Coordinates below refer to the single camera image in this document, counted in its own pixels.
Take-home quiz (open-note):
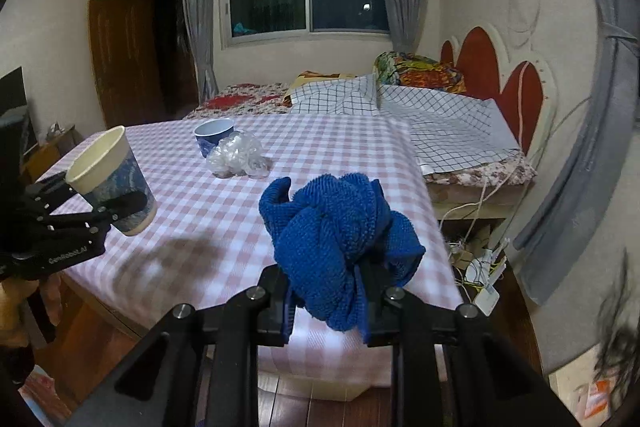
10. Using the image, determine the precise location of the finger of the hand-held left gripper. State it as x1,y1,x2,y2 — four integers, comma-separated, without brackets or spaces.
49,191,155,234
24,171,82,214

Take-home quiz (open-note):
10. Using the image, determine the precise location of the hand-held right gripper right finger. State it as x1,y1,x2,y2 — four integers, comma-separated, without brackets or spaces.
356,261,583,427

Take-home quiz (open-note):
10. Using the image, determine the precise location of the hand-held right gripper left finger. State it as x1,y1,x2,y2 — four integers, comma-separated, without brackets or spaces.
82,263,297,427

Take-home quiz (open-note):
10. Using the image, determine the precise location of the blue patterned paper cup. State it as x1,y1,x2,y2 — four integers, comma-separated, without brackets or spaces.
64,125,159,237

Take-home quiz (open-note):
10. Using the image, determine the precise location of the blue towel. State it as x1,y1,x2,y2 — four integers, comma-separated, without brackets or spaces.
258,173,427,333

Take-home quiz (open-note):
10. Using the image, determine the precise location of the person's left hand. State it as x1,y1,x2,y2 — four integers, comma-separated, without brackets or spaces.
0,279,25,349

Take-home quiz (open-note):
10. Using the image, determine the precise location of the wooden side cabinet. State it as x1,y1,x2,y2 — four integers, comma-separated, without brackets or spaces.
22,124,84,181

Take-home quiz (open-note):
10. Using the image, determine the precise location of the pink checkered tablecloth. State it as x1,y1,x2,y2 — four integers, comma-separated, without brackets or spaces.
34,112,464,389

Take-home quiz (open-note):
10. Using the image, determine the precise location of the blue and white bowl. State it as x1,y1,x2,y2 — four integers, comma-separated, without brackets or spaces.
193,118,236,158

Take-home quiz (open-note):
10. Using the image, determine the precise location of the black television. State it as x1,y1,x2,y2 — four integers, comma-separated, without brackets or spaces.
0,66,26,114

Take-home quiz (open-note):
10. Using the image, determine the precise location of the white router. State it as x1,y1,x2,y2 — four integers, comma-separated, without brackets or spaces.
474,284,502,319

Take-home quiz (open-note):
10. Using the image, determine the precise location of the white power strip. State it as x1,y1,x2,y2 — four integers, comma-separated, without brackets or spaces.
449,241,507,279

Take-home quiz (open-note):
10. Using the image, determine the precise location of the clear crumpled plastic wrap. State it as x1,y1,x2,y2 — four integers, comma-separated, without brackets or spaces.
205,130,271,178

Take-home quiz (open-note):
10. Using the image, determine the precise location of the brown wooden door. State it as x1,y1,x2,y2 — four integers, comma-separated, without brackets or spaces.
88,0,167,131

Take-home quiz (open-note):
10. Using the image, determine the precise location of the white grid blanket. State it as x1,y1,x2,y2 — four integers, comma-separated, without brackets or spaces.
289,74,522,181

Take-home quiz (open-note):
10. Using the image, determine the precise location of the beige paper bag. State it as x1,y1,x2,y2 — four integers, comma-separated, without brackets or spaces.
546,341,622,427

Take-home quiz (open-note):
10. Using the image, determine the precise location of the yellow blanket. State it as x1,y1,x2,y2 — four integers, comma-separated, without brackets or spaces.
286,70,359,94

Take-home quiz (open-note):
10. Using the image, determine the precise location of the dark wiry object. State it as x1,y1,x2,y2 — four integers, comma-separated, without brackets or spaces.
594,251,640,409

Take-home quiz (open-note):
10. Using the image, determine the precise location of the colourful floral pillow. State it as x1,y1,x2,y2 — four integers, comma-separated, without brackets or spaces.
373,50,469,96

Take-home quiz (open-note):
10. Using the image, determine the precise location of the red and white headboard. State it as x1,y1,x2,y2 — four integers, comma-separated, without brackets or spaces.
439,22,557,164

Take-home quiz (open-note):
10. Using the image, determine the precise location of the white bed frame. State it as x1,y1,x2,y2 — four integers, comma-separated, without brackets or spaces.
426,181,527,249

